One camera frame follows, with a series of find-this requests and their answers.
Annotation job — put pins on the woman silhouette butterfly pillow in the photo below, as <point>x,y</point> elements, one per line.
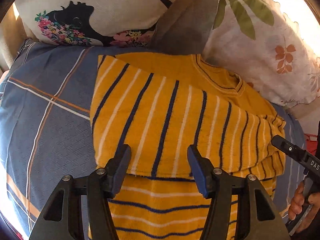
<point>122,23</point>

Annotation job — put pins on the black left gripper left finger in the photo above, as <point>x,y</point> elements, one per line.
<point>61,217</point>

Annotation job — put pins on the person's right hand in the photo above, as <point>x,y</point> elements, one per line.
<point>297,204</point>

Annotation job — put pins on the red object beside bed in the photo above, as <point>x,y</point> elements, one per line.
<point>312,143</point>

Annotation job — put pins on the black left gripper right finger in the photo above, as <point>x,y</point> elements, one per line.
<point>257,216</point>

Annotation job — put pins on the white leaf print pillow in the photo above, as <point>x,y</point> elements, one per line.
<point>254,39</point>

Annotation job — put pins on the yellow striped knit sweater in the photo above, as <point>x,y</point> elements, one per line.
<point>159,105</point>

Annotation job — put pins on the blue plaid bed sheet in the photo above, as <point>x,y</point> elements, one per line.
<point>46,130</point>

